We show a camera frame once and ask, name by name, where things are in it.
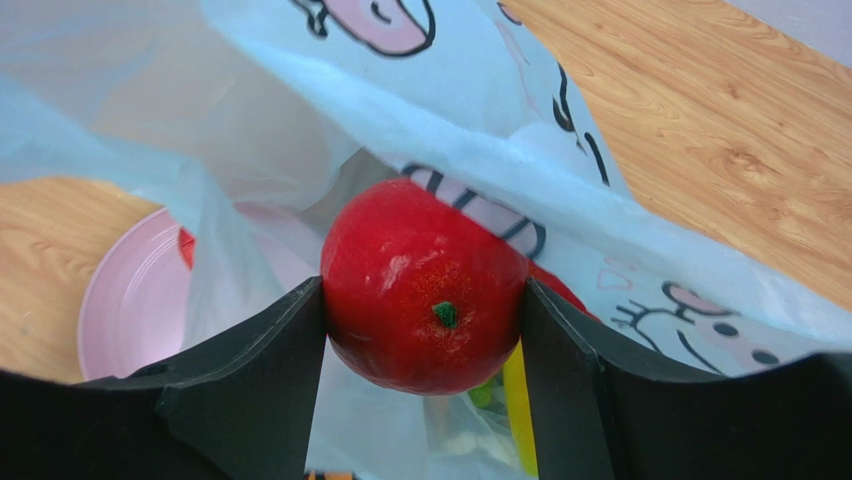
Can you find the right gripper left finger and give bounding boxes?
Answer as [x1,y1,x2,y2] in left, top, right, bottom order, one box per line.
[1,277,326,479]

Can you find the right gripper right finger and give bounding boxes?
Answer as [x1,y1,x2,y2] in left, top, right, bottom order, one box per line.
[522,280,851,479]

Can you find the yellow banana bunch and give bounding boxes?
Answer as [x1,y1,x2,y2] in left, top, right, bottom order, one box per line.
[502,342,538,477]

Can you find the green grape bunch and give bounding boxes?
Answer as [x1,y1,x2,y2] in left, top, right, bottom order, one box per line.
[467,378,497,409]

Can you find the red apple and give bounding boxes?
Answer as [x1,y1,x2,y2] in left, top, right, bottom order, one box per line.
[178,227,196,270]
[320,178,529,396]
[529,262,598,320]

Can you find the red apple back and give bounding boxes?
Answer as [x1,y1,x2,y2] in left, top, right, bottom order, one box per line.
[320,178,529,396]

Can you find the light blue plastic bag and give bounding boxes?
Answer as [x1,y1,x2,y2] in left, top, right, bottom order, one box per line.
[1,1,851,479]

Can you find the pink plate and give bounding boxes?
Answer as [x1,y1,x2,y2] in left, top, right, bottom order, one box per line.
[76,206,321,383]

